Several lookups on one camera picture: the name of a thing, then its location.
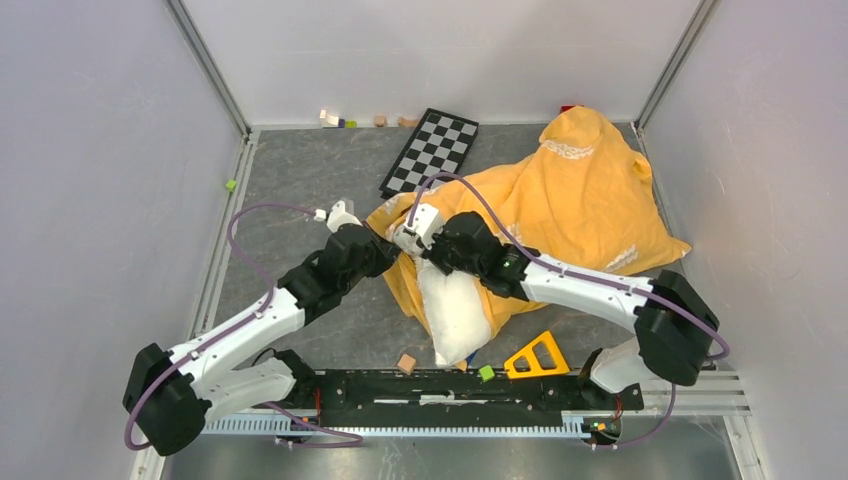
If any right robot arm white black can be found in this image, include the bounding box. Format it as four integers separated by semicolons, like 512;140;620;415
410;208;720;408

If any white wooden block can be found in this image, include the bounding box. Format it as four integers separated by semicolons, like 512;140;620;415
319;109;340;128

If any yellow plastic triangle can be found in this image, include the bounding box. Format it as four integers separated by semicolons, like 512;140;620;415
504;330;571;380

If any white slotted cable duct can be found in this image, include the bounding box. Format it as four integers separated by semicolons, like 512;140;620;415
202;413;590;440

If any black white checkerboard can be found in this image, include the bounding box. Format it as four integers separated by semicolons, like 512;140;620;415
378;108;480;200

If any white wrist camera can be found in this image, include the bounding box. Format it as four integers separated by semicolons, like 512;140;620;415
313;198;362;233
391;204;445;257

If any flat tan wooden piece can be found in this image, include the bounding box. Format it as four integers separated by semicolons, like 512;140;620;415
397;117;421;128

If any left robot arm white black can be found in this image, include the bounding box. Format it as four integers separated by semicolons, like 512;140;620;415
123;223;401;456

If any tan wooden cube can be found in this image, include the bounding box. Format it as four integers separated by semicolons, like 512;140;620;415
397;353;417;375

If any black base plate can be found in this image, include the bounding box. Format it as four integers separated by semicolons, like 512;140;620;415
277;369;644;427

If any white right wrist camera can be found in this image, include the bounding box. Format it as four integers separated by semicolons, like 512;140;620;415
391;204;445;257

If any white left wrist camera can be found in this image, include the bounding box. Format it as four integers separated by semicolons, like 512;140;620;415
313;198;362;233

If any white pillow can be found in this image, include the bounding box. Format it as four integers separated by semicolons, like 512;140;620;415
415;258;493;368

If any blue yellow pillowcase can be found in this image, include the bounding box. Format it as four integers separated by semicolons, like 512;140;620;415
367;107;690;337

